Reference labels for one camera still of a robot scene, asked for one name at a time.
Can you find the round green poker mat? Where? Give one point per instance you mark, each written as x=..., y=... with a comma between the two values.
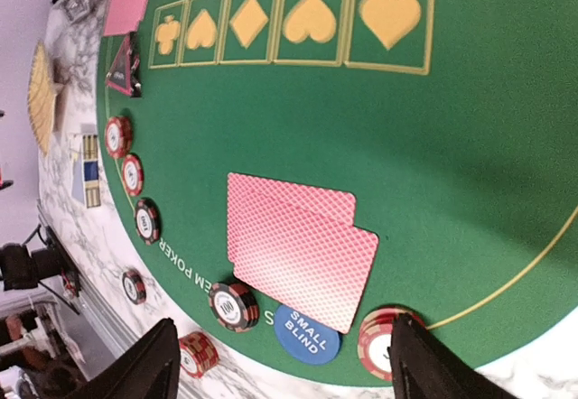
x=453, y=123

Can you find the triangular all-in button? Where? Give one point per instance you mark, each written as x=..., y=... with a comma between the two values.
x=123, y=75

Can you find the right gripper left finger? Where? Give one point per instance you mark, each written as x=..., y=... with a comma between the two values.
x=149, y=369

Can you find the red poker chip stack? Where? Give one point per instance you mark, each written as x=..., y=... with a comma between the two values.
x=198, y=354

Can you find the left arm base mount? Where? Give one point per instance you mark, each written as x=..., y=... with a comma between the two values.
x=41, y=256

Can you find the woven bamboo tray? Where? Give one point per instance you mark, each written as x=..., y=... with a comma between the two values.
x=45, y=98

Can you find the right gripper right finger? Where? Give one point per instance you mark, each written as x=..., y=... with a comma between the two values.
x=423, y=367

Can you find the blue small blind button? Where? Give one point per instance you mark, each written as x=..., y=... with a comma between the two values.
x=305, y=339

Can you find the dealt card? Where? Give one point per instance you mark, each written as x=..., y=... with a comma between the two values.
x=124, y=16
x=279, y=205

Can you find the front aluminium rail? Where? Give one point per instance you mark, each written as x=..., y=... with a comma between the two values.
x=110, y=327

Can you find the black poker chip stack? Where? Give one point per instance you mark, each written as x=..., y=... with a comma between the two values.
x=134, y=286

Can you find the playing card box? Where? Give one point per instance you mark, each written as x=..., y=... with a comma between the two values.
x=84, y=152

